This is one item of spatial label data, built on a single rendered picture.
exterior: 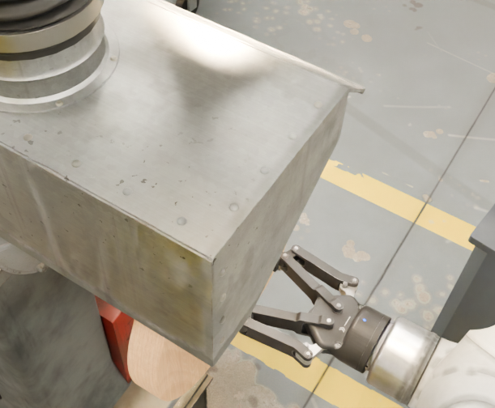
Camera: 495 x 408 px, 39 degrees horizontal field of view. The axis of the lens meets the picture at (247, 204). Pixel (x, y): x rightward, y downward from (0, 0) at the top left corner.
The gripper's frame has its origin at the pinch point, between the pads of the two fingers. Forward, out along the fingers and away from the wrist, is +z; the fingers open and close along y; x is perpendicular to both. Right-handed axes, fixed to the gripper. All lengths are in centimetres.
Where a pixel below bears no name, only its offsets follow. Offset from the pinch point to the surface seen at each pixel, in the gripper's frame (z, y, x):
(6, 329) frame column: 31.9, -15.7, -23.3
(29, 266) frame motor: 16.9, -17.6, 8.2
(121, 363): 31, 5, -67
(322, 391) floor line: -5, 43, -108
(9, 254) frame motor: 16.7, -19.5, 12.9
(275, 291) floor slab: 22, 64, -107
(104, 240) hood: -4.5, -25.1, 37.3
